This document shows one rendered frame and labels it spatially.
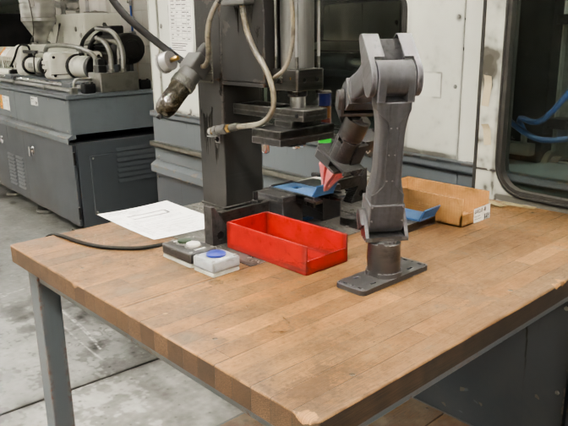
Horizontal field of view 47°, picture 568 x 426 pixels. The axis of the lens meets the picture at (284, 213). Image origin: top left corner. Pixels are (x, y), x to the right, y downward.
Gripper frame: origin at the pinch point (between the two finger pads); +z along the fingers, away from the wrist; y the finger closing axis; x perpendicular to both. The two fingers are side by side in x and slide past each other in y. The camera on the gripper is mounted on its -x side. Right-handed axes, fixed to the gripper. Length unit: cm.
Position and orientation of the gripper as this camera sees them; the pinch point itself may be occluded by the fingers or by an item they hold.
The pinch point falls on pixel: (325, 187)
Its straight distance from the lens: 154.0
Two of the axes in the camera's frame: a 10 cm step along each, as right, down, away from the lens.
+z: -3.3, 7.4, 5.8
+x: -7.3, 1.9, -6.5
